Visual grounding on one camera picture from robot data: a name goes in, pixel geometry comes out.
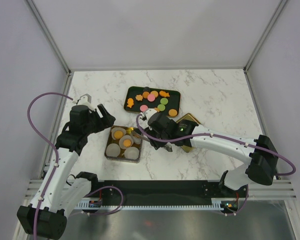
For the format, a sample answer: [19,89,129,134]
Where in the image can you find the gold tin lid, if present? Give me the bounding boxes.
[176,113,201,153]

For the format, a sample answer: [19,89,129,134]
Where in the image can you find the white cable duct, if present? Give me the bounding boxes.
[74,198,224,211]

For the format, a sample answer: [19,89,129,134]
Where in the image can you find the pink sandwich cookie bottom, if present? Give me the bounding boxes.
[140,104,148,112]

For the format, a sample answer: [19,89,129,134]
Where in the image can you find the beige round biscuit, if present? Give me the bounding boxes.
[151,91,159,98]

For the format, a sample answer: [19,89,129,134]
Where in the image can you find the green sandwich cookie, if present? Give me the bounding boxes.
[157,104,166,112]
[160,97,169,105]

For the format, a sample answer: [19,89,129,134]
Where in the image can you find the white paper cup bottom-left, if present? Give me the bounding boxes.
[105,143,121,158]

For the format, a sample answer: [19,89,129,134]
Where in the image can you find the right aluminium frame post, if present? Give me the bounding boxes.
[243,0,290,74]

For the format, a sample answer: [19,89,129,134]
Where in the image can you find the white paper cup top-right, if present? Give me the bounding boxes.
[130,130,142,145]

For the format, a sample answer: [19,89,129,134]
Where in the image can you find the orange fish cookie right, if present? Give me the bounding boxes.
[159,90,170,98]

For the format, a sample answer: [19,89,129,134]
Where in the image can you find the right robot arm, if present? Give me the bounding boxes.
[136,109,278,198]

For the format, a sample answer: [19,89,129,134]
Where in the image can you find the aluminium rail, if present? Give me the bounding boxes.
[24,179,297,201]

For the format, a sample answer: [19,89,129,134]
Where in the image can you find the white paper cup bottom-right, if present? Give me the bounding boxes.
[124,147,140,160]

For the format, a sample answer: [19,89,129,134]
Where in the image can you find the aluminium frame post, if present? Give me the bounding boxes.
[243,0,290,74]
[24,0,72,76]

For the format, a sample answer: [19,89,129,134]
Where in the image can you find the black knob on tray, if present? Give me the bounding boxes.
[143,87,151,93]

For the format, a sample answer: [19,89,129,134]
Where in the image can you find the orange fish cookie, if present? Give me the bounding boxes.
[159,90,170,98]
[126,98,134,109]

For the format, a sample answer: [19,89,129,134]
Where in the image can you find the pink sandwich cookie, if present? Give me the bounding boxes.
[147,94,156,102]
[140,104,148,112]

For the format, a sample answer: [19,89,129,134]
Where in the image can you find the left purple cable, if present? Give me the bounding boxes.
[26,91,75,240]

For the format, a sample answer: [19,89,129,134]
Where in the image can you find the orange dotted biscuit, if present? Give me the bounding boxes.
[113,130,124,139]

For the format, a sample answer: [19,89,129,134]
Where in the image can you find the white paper cup top-left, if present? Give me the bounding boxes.
[111,127,127,140]

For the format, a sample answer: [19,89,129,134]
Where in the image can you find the orange round cookie top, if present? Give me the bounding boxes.
[142,91,150,99]

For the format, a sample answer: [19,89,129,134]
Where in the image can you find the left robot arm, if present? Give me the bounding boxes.
[17,103,116,240]

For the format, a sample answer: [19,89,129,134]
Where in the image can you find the pink sandwich cookie top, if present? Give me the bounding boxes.
[147,94,156,102]

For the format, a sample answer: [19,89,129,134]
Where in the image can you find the dark green cookie tray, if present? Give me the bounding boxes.
[123,86,181,118]

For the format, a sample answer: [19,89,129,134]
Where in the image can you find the orange swirl cookie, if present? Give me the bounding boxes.
[123,139,132,148]

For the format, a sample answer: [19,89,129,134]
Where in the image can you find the orange dotted biscuit corner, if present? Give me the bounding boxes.
[168,109,178,117]

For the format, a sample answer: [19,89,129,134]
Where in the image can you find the square gold cookie tin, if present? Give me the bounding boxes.
[104,125,143,164]

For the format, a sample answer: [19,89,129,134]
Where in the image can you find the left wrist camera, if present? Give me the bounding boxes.
[72,93,96,112]

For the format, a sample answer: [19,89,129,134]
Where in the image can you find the white paper cup centre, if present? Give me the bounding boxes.
[118,135,134,150]

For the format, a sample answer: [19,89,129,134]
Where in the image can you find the left aluminium frame post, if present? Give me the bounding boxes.
[24,0,72,76]

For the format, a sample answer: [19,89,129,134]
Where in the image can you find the metal tongs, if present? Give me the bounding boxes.
[130,131,173,153]

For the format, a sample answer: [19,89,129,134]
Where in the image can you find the orange fish cookie left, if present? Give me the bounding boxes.
[126,98,134,109]

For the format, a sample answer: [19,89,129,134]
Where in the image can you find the orange flower cookie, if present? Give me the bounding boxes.
[135,94,143,101]

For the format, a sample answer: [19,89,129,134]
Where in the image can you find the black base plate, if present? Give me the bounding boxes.
[90,180,247,205]

